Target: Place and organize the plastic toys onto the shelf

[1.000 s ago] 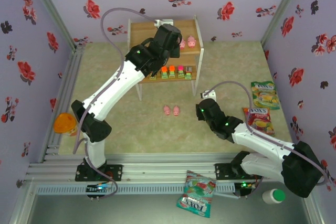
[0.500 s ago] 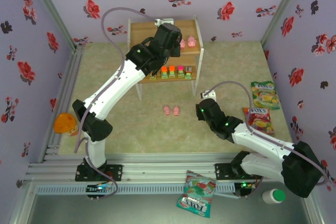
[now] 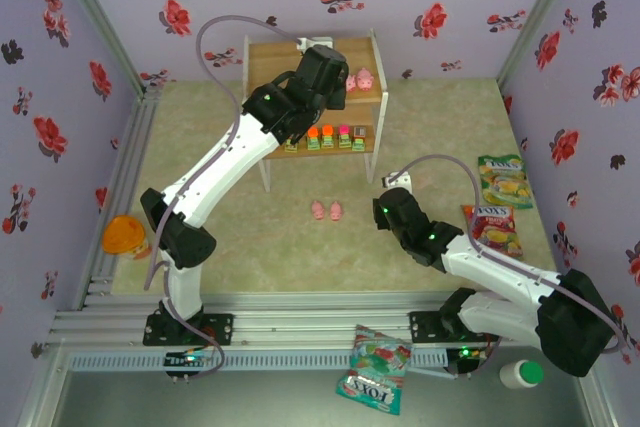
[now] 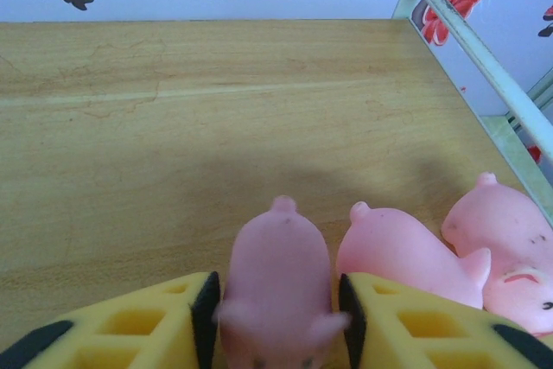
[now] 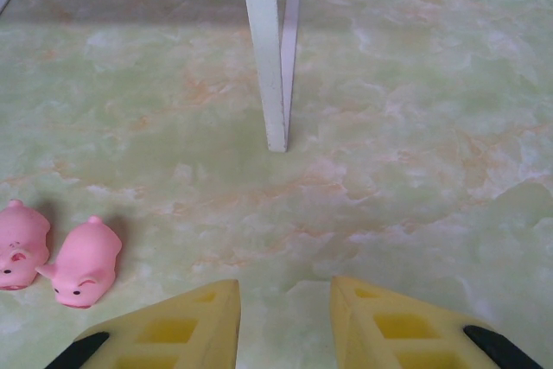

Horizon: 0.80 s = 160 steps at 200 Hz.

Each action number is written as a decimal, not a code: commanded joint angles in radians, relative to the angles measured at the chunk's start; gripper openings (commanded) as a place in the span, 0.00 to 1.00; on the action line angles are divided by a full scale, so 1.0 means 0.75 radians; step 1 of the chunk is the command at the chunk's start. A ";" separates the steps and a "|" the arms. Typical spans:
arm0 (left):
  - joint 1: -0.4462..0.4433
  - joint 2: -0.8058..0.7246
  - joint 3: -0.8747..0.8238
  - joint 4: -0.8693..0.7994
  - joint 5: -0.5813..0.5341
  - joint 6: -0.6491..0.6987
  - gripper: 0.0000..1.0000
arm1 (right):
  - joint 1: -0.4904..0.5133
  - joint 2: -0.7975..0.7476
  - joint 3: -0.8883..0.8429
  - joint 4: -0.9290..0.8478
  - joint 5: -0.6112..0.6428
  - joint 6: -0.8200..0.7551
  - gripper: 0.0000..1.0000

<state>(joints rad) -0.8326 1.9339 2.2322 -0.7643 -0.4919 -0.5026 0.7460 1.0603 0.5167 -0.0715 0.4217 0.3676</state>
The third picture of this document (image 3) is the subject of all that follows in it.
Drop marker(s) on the red Fox's candy bag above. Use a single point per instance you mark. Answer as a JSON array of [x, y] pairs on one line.
[[492, 229]]

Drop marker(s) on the aluminium corner post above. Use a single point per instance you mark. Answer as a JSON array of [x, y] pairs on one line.
[[95, 12], [542, 12]]

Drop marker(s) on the pink pig toy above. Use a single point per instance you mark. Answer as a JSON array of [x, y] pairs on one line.
[[352, 83], [365, 80], [336, 211], [317, 210]]

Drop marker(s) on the pink top toy car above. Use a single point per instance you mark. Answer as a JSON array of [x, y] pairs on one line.
[[344, 137]]

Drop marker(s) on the teal Fox's candy bag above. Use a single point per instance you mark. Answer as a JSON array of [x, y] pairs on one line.
[[375, 372]]

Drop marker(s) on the jar with orange lid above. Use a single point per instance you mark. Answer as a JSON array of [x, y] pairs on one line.
[[125, 239]]

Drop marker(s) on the wooden shelf white frame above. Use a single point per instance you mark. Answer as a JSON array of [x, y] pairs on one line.
[[270, 62]]

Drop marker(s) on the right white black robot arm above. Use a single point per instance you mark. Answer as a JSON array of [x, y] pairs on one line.
[[500, 272]]

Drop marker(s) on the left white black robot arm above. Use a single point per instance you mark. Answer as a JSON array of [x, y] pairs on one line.
[[220, 167]]

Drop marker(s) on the aluminium mounting rail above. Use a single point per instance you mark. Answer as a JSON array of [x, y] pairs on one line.
[[310, 312]]

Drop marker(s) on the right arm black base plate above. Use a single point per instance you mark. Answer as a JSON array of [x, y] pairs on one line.
[[425, 327]]

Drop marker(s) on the white bottle green cap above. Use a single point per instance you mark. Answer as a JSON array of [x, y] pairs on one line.
[[522, 374]]

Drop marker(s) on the grey top toy car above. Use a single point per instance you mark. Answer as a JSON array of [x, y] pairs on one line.
[[292, 147], [358, 138]]

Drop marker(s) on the orange top toy car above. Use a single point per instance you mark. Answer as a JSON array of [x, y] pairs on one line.
[[313, 138], [327, 136]]

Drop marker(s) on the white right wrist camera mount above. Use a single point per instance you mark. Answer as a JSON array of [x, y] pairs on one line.
[[400, 180]]

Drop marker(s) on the green Fox's candy bag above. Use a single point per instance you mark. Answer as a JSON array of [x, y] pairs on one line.
[[502, 179]]

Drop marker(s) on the aluminium side rail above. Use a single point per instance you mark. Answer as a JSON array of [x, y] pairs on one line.
[[137, 132]]

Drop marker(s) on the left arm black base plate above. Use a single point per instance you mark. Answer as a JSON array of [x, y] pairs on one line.
[[220, 329]]

